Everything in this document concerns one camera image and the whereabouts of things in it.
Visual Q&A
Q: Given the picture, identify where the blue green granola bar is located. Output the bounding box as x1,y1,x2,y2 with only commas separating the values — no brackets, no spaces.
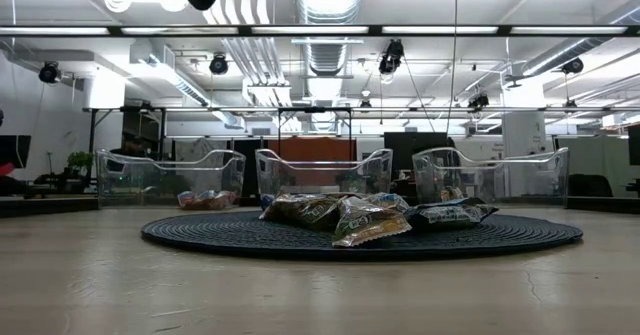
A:
197,189,220,211

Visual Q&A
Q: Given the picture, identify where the green brown granola bar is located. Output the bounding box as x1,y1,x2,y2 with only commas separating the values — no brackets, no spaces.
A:
177,190,201,211

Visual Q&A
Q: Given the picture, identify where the brown blue snack bag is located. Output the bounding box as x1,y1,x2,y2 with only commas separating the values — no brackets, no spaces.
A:
438,185,467,204

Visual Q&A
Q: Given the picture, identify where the blue brown granola bar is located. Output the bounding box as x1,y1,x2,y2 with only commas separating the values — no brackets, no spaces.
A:
259,193,347,234

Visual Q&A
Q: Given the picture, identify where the green orange granola bar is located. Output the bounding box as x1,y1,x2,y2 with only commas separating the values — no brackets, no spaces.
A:
332,195,414,249

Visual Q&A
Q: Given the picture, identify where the black ceiling spotlight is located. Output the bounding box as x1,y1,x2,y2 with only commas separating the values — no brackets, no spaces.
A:
208,53,230,76
378,38,406,75
560,56,585,75
467,92,491,112
38,60,62,85

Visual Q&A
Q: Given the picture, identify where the white pillar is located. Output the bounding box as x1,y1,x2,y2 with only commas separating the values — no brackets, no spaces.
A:
82,67,126,110
501,82,547,159

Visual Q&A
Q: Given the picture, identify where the orange partition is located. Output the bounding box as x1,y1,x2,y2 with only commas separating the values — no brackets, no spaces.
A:
267,137,358,162

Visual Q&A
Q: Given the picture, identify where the clear plastic bin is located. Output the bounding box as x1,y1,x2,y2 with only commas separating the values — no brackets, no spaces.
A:
412,146,571,209
94,147,247,209
254,147,395,209

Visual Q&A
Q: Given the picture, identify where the small green potted plant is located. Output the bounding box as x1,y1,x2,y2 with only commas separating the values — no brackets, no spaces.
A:
66,150,95,177

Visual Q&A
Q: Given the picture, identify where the green divider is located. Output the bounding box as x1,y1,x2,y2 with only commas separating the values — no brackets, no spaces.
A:
554,134,632,189

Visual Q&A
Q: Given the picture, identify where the dark round plate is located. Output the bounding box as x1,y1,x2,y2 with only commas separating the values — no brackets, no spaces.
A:
140,209,584,262

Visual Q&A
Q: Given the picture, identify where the black office chair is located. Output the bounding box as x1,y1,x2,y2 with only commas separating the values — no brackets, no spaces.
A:
568,173,615,199

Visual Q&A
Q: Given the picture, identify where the thin hanging cable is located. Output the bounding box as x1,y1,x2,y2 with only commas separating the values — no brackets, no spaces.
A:
444,0,459,135

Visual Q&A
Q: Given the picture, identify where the silver ventilation duct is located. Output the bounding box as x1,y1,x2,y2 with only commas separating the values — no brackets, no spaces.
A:
293,0,365,76

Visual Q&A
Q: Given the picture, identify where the black aluminium rig frame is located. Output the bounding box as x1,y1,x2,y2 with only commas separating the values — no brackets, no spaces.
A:
0,23,640,220

